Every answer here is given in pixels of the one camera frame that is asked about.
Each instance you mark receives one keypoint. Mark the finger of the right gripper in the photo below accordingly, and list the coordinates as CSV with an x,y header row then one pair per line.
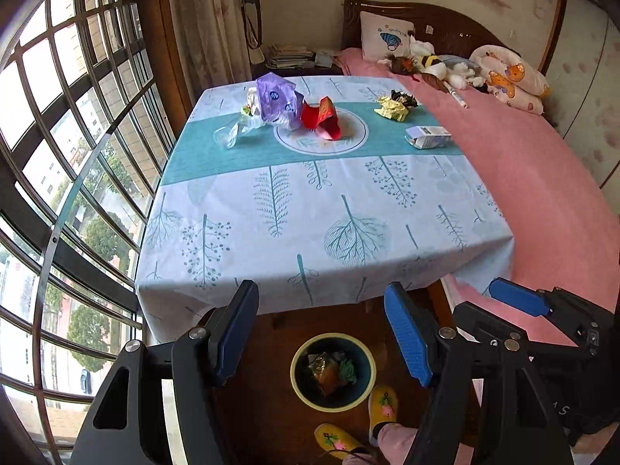
x,y
525,300

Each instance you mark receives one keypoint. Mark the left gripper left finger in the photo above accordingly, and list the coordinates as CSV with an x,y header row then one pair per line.
x,y
234,328

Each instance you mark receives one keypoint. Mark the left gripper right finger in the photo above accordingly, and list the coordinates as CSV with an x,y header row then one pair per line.
x,y
407,326

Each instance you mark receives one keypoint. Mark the green paper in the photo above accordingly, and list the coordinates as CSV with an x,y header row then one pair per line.
x,y
346,372

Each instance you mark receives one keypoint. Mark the gold foil pouch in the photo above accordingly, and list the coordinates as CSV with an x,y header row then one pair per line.
x,y
324,369

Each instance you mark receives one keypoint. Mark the white lavender carton box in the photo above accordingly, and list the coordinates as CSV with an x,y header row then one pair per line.
x,y
428,137

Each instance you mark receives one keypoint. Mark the clear plastic wrapper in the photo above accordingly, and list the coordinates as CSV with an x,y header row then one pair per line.
x,y
248,118

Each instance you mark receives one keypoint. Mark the red envelope packet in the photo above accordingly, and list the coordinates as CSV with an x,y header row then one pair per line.
x,y
322,118

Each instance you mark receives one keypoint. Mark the purple plastic bag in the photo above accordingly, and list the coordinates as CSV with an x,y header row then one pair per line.
x,y
280,102

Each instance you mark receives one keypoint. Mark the yellow paper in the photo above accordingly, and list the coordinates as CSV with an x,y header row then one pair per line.
x,y
391,109

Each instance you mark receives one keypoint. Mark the black gold wrapper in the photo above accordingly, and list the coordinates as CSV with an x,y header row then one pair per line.
x,y
404,99

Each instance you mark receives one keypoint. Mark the yellow rimmed trash bin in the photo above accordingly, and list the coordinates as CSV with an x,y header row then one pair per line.
x,y
345,397

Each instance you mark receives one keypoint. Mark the right yellow slipper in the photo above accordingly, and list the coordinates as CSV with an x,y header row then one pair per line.
x,y
382,408

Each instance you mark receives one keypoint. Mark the pink bed sheet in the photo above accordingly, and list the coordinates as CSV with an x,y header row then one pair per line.
x,y
506,198

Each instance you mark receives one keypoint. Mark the teal white leaf tablecloth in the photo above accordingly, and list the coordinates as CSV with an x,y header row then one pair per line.
x,y
214,204

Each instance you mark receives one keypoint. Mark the white plush toy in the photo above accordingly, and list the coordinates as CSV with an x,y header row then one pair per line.
x,y
462,72

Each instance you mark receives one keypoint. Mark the window metal grille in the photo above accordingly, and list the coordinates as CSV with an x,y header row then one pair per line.
x,y
84,143

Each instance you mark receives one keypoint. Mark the stack of books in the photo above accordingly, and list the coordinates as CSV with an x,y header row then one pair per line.
x,y
289,56

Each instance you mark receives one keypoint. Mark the brown plush toy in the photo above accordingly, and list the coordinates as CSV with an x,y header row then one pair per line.
x,y
407,68

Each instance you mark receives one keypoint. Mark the bee plush toy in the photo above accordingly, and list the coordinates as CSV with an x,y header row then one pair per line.
x,y
425,58

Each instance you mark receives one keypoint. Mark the dark wooden headboard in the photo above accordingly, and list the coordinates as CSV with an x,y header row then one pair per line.
x,y
449,31

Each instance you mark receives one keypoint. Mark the white butterfly pillow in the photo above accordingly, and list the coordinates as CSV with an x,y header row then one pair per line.
x,y
384,36

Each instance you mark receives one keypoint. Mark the beige floral curtain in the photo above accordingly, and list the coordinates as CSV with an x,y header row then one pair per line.
x,y
212,43

